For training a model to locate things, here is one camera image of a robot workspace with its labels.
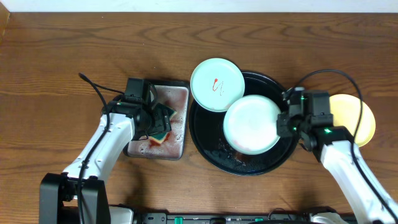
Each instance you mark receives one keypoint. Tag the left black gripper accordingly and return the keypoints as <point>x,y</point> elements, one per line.
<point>160,117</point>

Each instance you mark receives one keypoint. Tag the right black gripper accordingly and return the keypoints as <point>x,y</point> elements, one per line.
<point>282,127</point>

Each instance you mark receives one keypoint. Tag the green scrub sponge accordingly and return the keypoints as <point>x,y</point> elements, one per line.
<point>160,137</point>

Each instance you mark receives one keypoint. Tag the mint green plate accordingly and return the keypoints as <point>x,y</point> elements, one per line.
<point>250,125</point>
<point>216,84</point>

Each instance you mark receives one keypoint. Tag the yellow plate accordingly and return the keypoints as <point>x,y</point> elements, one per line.
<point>346,109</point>

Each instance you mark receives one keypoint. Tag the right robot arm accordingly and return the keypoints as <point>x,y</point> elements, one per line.
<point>341,157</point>

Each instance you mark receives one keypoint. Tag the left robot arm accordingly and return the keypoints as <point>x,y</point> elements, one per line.
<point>78,194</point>

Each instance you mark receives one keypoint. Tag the black rectangular soapy water tray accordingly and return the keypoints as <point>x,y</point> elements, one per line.
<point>174,94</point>

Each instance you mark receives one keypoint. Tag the round black serving tray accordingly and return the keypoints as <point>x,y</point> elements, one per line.
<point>206,129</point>

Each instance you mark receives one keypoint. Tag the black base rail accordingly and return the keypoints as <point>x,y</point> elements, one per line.
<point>236,218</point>

